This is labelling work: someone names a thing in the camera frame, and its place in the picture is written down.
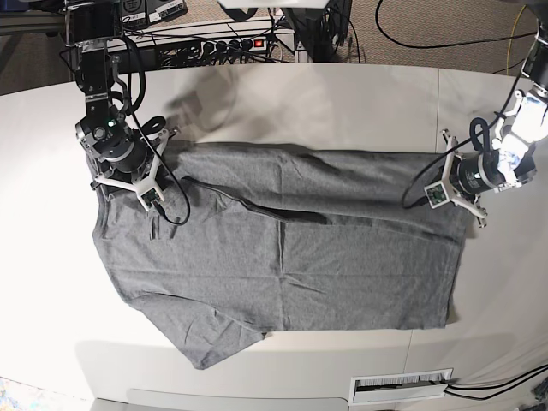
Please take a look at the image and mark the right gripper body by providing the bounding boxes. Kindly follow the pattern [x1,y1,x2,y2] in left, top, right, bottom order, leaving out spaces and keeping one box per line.
[91,129,163,200]

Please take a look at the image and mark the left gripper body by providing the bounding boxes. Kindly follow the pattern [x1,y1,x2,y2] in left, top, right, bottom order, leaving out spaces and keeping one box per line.
[440,129,491,227]

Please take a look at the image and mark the grey T-shirt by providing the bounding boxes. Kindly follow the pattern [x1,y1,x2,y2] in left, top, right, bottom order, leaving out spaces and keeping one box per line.
[93,141,471,370]

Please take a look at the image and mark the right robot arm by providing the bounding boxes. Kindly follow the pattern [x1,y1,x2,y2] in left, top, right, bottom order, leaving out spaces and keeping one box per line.
[64,1,172,210]

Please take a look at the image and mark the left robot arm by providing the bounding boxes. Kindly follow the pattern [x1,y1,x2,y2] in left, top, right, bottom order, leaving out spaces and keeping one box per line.
[424,30,547,225]

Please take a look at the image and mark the black power strip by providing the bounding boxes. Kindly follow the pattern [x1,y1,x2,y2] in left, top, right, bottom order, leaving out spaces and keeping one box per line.
[202,37,268,54]

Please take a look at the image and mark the grey table leg column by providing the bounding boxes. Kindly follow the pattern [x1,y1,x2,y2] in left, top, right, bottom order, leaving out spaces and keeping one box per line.
[282,8,318,63]

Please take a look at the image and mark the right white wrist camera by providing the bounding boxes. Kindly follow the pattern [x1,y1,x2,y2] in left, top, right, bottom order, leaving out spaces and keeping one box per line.
[137,186,165,212]

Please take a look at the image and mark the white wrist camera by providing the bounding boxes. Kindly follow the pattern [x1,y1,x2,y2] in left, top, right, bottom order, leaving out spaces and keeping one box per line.
[424,181,450,209]
[137,186,165,212]

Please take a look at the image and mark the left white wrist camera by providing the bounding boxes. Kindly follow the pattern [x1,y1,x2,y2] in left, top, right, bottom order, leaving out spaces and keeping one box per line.
[424,181,450,209]

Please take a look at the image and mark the yellow cable on carpet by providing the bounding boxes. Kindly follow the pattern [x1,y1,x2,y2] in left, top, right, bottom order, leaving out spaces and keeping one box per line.
[504,0,527,74]

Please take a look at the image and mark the black cables at grommet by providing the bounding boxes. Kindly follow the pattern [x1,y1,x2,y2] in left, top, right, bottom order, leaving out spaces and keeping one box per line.
[444,364,548,402]

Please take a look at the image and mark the white cable grommet box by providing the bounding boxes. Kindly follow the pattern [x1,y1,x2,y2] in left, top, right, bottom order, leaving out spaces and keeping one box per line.
[348,368,453,406]

